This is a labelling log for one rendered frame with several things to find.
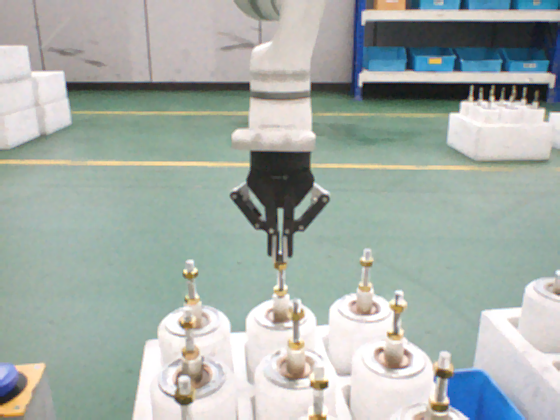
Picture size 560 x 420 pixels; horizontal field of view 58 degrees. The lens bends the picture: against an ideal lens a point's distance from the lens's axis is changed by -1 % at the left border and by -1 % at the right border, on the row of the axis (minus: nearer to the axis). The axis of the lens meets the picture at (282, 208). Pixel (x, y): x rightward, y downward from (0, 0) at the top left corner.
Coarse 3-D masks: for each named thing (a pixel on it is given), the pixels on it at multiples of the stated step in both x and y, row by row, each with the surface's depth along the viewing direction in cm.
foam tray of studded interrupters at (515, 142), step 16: (448, 128) 288; (464, 128) 266; (480, 128) 249; (496, 128) 250; (512, 128) 250; (528, 128) 251; (544, 128) 251; (448, 144) 288; (464, 144) 267; (480, 144) 252; (496, 144) 252; (512, 144) 253; (528, 144) 254; (544, 144) 254; (480, 160) 255; (496, 160) 255
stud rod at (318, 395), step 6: (318, 366) 45; (324, 366) 45; (318, 372) 45; (324, 372) 45; (318, 378) 45; (318, 390) 45; (324, 390) 46; (318, 396) 45; (312, 402) 46; (318, 402) 46; (312, 408) 46; (318, 408) 46
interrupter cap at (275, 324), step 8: (264, 304) 72; (272, 304) 72; (256, 312) 70; (264, 312) 70; (272, 312) 70; (256, 320) 68; (264, 320) 68; (272, 320) 68; (280, 320) 69; (288, 320) 68; (304, 320) 68; (272, 328) 66; (280, 328) 66; (288, 328) 66
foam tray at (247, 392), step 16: (240, 336) 77; (320, 336) 77; (144, 352) 73; (240, 352) 74; (320, 352) 74; (144, 368) 70; (160, 368) 70; (240, 368) 70; (144, 384) 67; (240, 384) 67; (432, 384) 67; (144, 400) 64; (240, 400) 64; (336, 400) 64; (144, 416) 61; (240, 416) 61; (336, 416) 62
